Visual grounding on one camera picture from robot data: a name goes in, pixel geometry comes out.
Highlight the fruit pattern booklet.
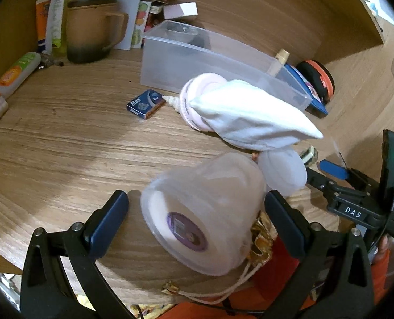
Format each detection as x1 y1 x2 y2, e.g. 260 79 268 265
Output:
131 0 151 49

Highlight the cream small lotion bottle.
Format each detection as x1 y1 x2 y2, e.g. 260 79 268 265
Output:
267 49 290 77

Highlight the clear plastic storage bin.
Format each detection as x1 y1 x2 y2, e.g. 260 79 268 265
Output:
140 20 311 110

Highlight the black orange round case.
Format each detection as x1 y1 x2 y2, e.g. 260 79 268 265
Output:
296 59 335 105

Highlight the white pink small box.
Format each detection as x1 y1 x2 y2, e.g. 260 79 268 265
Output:
163 2 198 20

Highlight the red gold drawstring pouch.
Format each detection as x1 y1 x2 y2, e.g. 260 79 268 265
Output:
162 218 299 318

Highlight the brown ceramic mug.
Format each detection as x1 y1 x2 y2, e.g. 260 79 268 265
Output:
65 0 128 64

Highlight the person's hand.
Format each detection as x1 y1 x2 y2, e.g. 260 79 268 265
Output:
374 236 388 263

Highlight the clear plastic jar purple label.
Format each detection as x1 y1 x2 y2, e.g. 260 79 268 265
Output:
140 152 266 276

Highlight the small frosted round container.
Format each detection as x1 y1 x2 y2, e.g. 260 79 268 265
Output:
257 148 307 197

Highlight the blue packet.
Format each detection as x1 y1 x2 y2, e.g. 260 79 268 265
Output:
285 64 328 118

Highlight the small patterned square object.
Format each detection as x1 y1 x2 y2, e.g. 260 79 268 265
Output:
300 145 318 167

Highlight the orange flat package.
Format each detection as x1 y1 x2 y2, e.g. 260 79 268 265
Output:
35 0 51 53

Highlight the orange green tube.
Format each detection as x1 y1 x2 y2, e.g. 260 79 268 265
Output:
0 52 41 105

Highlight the blue small card box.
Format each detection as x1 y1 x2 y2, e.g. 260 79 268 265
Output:
126 89 166 120

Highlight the white green tall tube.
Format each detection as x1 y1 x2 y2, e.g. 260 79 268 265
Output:
45 0 65 54

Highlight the white cloth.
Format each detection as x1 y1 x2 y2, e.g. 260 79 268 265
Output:
203 80 324 151

